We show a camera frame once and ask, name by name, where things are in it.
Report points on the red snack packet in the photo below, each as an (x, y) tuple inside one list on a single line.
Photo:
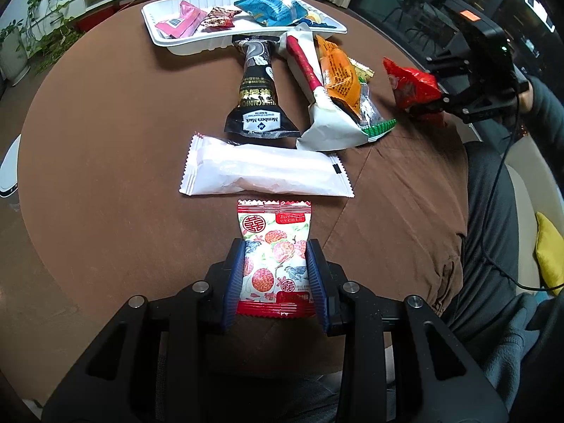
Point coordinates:
[(412, 86)]

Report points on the person's right forearm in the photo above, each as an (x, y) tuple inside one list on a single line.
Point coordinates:
[(548, 114)]

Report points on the person's right hand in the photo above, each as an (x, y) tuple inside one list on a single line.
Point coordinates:
[(525, 97)]

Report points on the trailing pothos plant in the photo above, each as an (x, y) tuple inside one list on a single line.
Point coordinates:
[(53, 22)]

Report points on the yellow snack packet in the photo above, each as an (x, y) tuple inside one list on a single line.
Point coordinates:
[(362, 70)]

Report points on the orange snack packet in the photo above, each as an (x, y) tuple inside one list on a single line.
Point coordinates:
[(337, 70)]

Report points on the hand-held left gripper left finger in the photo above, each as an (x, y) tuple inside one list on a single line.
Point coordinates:
[(235, 273)]

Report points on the pink snack packet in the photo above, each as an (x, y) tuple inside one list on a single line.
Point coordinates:
[(180, 22)]

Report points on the yellow cushion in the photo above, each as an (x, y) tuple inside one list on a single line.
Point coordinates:
[(550, 251)]

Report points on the white plastic tray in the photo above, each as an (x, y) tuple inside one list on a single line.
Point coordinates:
[(220, 38)]

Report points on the white red-striped snack packet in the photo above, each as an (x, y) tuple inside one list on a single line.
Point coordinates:
[(321, 127)]

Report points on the black patio chair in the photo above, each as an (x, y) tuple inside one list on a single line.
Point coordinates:
[(414, 9)]

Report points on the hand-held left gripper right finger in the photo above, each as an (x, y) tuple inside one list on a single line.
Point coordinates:
[(317, 282)]

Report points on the person's grey jacket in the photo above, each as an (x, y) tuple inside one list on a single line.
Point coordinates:
[(506, 343)]

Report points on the brown tablecloth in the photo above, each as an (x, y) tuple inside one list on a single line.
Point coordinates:
[(110, 141)]

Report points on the light blue snack packet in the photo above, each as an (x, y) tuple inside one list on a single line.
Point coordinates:
[(273, 9)]

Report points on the beige sofa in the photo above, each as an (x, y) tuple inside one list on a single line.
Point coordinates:
[(524, 194)]

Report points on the plant in white ribbed pot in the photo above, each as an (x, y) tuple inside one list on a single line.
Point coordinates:
[(13, 57)]

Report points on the person's leg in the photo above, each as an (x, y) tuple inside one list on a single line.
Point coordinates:
[(467, 211)]

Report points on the floral red-edged snack packet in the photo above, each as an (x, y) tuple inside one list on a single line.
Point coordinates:
[(275, 251)]

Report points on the blue cake roll packet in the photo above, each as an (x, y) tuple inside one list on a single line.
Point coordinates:
[(312, 18)]

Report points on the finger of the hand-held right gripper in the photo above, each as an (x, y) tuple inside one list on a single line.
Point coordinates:
[(449, 65), (449, 101)]

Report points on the black long snack packet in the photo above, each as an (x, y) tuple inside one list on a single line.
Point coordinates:
[(257, 97)]

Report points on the brown candy packet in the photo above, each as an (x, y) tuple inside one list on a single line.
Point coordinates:
[(218, 18)]

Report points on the white long snack packet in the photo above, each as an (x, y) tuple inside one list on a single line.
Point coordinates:
[(264, 172)]

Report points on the clear green-edged snack packet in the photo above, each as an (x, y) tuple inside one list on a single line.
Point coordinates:
[(374, 130)]

